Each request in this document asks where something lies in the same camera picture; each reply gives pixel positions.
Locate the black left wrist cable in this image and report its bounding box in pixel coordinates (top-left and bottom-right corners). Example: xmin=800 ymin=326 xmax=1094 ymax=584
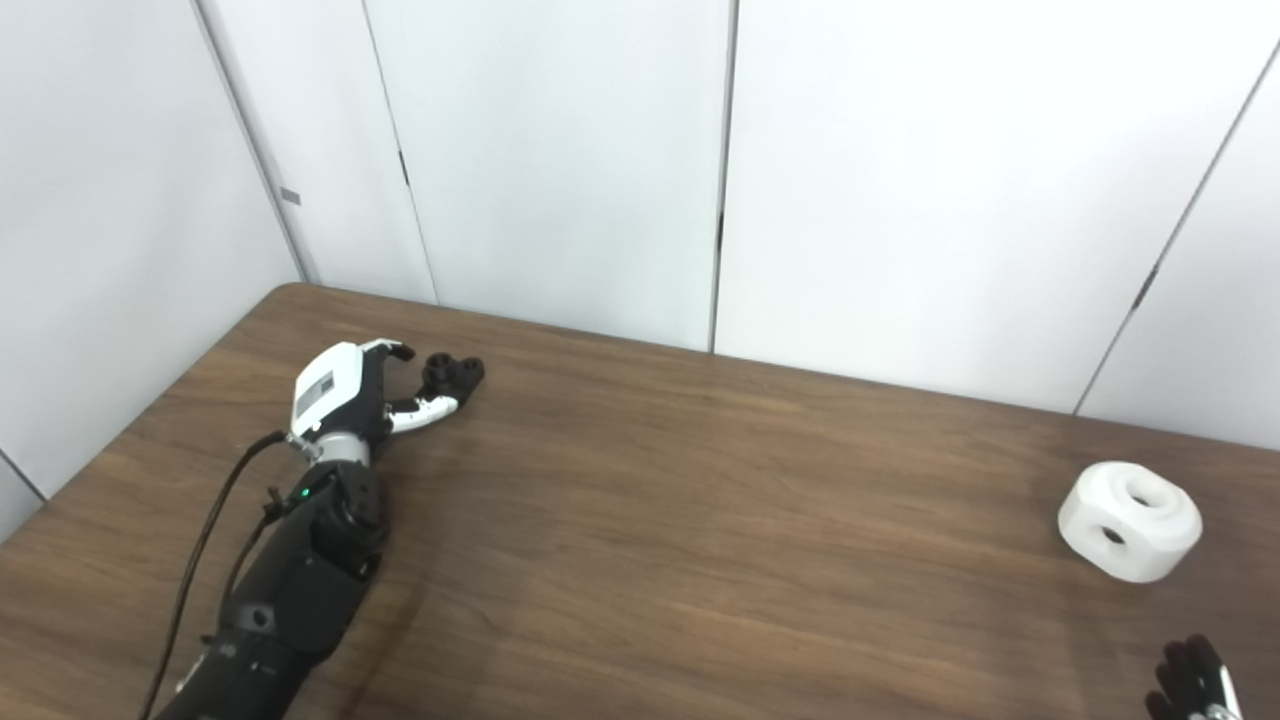
xmin=138 ymin=430 xmax=293 ymax=720

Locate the black plastic holder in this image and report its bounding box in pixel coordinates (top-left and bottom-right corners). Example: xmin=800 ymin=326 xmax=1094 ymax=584
xmin=420 ymin=353 xmax=486 ymax=402

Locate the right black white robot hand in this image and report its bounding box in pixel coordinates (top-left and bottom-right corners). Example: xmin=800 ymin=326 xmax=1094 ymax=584
xmin=1145 ymin=634 xmax=1244 ymax=720

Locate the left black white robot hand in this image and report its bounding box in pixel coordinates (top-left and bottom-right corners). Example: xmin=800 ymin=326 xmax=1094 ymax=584
xmin=288 ymin=339 xmax=461 ymax=449

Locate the round white plastic piece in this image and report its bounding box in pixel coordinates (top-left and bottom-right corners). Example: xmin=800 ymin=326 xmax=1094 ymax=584
xmin=1057 ymin=461 xmax=1204 ymax=584

